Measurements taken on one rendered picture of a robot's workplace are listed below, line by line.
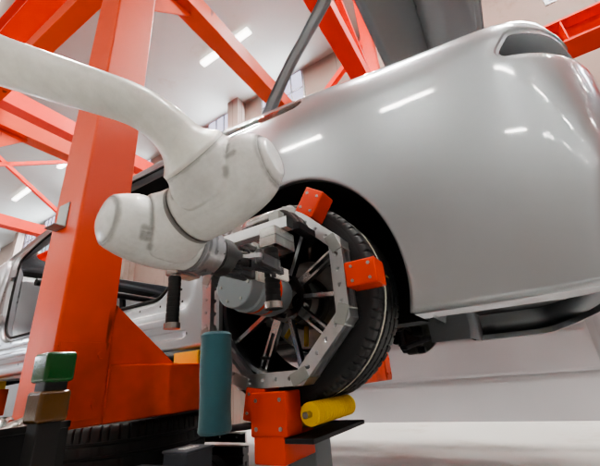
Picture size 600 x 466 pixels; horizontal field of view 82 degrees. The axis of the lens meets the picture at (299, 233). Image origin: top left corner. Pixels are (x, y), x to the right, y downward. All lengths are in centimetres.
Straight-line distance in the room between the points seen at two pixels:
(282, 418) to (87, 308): 65
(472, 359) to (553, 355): 78
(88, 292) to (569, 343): 440
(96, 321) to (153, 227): 72
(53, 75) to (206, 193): 22
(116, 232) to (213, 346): 58
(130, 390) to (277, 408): 48
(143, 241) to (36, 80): 23
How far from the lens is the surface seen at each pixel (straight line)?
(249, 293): 94
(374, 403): 509
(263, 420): 107
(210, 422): 104
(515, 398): 472
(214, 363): 103
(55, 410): 62
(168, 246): 54
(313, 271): 115
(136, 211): 54
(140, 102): 50
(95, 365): 121
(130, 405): 129
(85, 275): 123
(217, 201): 47
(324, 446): 123
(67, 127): 466
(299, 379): 100
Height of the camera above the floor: 60
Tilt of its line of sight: 23 degrees up
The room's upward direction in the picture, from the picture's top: 5 degrees counter-clockwise
